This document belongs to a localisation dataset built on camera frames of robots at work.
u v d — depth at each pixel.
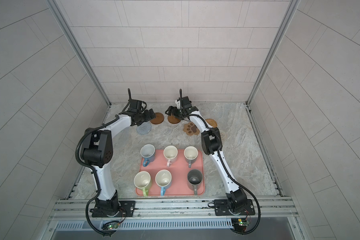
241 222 0.68
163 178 0.79
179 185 0.78
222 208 0.71
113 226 0.64
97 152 0.52
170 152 0.86
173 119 1.08
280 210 0.71
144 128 1.02
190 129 1.02
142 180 0.79
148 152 0.86
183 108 0.89
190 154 0.86
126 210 0.71
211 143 0.71
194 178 0.78
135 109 0.77
